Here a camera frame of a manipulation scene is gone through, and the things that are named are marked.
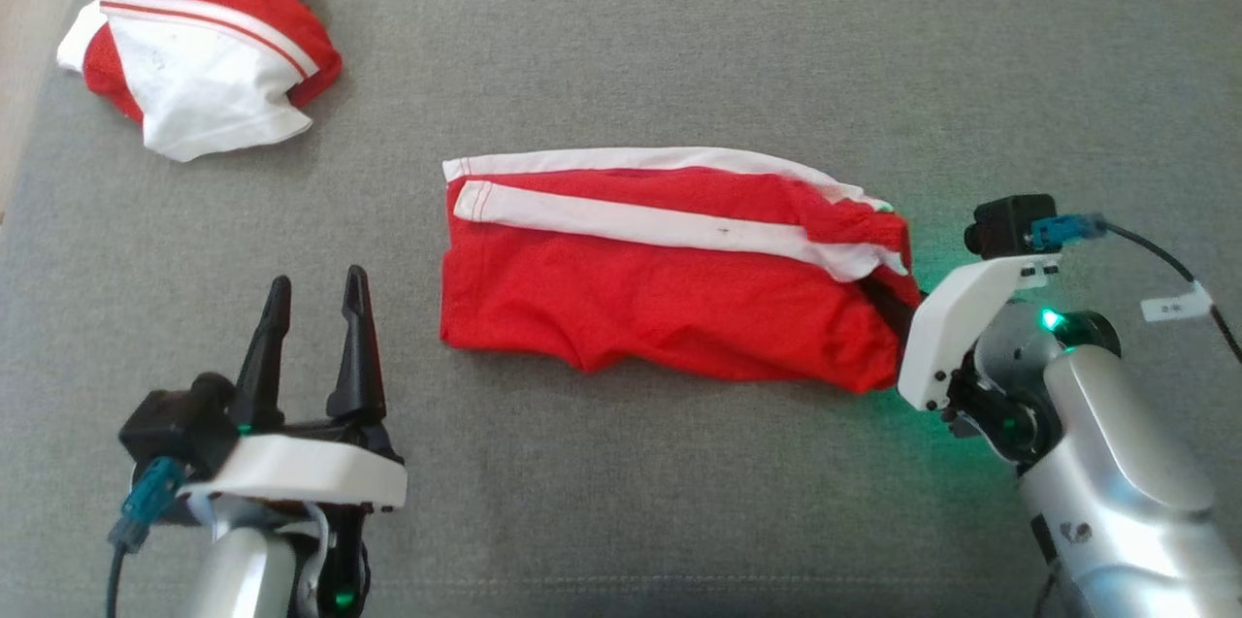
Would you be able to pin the red jersey with white sleeves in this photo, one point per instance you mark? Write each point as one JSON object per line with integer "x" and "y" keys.
{"x": 194, "y": 94}

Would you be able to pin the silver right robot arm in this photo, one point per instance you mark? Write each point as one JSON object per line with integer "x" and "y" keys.
{"x": 1116, "y": 482}

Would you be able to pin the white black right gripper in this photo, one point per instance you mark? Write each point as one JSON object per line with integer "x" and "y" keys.
{"x": 956, "y": 327}

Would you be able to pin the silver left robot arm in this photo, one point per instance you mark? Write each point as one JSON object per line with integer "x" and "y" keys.
{"x": 243, "y": 569}

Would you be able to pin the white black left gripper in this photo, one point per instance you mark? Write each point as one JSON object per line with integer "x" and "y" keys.
{"x": 301, "y": 468}

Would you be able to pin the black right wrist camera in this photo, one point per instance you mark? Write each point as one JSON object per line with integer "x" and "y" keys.
{"x": 1009, "y": 225}

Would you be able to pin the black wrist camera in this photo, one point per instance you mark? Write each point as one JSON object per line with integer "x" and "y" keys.
{"x": 175, "y": 424}
{"x": 1009, "y": 225}

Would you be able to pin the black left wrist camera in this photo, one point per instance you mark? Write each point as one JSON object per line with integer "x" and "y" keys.
{"x": 175, "y": 424}

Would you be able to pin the red shorts with white stripes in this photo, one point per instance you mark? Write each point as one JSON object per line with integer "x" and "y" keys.
{"x": 631, "y": 298}

